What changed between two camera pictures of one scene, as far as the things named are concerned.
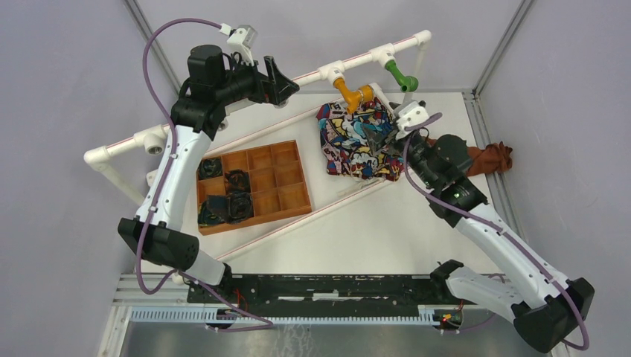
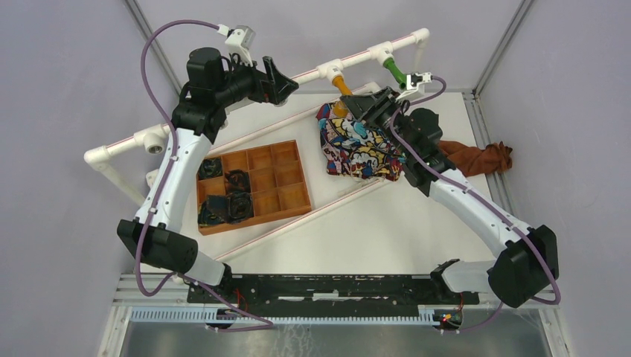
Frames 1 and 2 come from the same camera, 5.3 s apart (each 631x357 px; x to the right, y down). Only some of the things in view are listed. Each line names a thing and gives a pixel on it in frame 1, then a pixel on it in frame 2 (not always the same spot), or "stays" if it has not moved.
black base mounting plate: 424,290 stays
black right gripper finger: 375,139 to 364,106
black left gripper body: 245,83 stays
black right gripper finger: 394,145 to 384,112
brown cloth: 495,158 stays
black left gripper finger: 283,88 stays
